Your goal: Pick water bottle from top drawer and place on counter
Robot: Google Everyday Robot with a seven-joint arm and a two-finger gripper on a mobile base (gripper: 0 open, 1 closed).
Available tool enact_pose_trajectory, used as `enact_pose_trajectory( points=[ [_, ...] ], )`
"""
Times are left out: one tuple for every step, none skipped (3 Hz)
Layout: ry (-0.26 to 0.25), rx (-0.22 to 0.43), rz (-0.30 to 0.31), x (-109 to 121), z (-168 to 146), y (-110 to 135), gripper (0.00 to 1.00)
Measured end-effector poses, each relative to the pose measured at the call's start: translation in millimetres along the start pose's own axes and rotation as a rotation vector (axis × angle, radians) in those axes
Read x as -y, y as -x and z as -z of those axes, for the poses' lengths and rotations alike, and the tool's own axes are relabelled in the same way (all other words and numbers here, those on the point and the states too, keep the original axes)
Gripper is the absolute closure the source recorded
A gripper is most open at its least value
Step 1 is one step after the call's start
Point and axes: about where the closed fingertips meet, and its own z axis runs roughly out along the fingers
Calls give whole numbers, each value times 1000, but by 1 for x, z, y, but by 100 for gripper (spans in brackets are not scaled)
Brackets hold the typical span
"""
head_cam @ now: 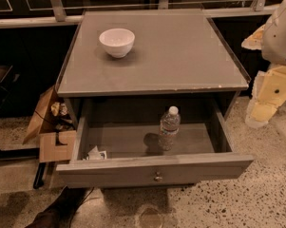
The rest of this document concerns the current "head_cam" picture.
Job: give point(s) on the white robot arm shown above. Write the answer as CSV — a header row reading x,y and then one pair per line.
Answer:
x,y
269,88

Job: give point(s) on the brown cardboard box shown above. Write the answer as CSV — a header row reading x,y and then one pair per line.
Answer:
x,y
54,145

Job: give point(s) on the round metal drawer knob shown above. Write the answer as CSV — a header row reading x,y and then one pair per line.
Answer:
x,y
158,177

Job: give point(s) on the grey wooden nightstand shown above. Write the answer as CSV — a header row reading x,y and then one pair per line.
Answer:
x,y
177,54

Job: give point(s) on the dark brown shoe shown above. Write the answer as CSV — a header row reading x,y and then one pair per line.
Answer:
x,y
63,207

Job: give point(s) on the black bar on floor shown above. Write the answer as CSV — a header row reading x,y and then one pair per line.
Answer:
x,y
38,181

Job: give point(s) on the open grey top drawer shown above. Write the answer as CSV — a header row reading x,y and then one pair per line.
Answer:
x,y
128,130

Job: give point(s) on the clear plastic water bottle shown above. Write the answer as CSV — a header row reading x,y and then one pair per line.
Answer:
x,y
169,128

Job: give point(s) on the white ceramic bowl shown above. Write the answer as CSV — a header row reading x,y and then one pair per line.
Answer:
x,y
117,42

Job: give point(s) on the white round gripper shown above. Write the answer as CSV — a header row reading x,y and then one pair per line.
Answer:
x,y
279,40

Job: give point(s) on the crumpled white paper scrap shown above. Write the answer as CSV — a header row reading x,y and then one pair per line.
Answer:
x,y
95,154

